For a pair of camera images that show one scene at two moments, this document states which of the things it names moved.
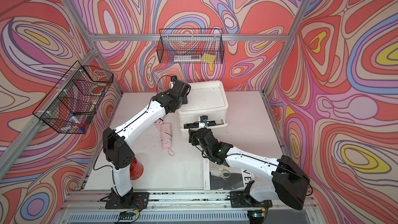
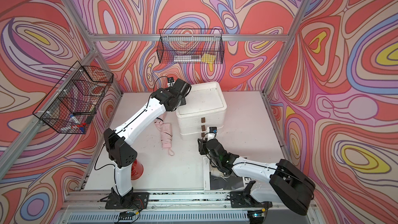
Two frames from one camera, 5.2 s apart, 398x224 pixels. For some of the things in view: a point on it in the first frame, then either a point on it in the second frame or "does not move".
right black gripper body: [195, 141] → [204, 151]
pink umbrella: [159, 124] does not move
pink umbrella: [166, 136] does not move
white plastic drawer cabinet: [208, 99] does not move
